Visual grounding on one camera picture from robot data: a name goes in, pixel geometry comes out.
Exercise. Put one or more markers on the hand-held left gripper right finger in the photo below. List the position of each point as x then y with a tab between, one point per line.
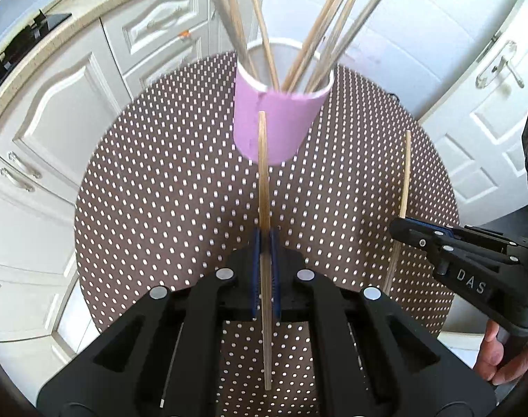
275	269

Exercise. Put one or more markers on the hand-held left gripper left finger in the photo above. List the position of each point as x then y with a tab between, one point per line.
257	269

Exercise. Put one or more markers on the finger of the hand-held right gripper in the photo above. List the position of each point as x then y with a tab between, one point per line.
409	232
485	238

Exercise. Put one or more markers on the single wooden chopstick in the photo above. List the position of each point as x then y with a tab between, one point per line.
264	182
405	173

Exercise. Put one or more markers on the pink cup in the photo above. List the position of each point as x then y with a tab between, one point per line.
285	126

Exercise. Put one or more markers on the bundle of wooden chopsticks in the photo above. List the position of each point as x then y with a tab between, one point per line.
237	8

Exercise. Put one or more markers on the person's right hand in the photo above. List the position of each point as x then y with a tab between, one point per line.
492	356

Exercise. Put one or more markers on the white panel door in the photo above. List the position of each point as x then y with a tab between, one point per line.
463	147

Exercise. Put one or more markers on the brown polka-dot tablecloth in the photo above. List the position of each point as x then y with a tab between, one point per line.
159	182

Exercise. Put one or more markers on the cream base cabinet unit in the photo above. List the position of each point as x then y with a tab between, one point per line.
64	108

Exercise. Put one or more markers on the black glass stove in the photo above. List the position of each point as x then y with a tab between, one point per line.
12	52

